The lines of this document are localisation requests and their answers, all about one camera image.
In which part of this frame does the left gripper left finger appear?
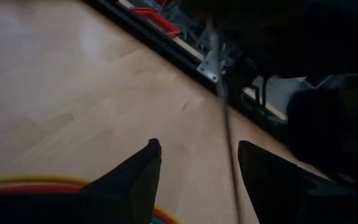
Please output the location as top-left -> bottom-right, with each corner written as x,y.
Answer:
0,138 -> 163,224

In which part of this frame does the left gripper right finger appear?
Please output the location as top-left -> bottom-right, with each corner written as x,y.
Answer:
237,140 -> 358,224

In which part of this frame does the grey metal bracket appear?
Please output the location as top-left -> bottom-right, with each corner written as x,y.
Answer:
196,49 -> 229,84

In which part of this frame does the multicolour wire bundle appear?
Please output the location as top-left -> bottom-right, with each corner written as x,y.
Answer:
0,175 -> 181,224

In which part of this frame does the black aluminium table frame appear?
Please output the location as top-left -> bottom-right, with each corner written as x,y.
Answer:
82,0 -> 291,131

